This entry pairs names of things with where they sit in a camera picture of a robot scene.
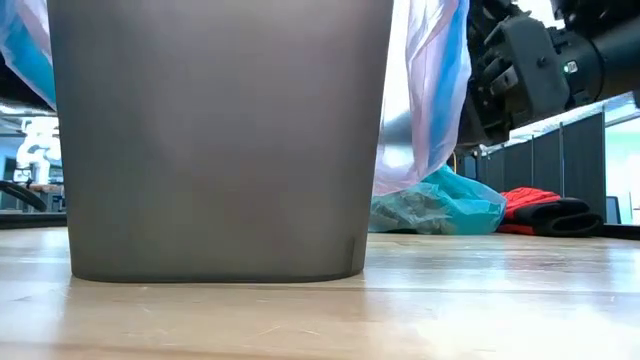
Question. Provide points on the green plastic trash bag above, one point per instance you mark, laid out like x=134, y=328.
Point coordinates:
x=440, y=207

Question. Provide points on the dark grey waste bin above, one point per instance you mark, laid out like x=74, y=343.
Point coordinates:
x=220, y=150

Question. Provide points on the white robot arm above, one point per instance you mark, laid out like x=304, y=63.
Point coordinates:
x=37, y=150

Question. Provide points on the black room divider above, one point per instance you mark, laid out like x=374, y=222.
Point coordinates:
x=545, y=170

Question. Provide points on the red black work glove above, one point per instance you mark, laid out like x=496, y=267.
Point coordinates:
x=545, y=212

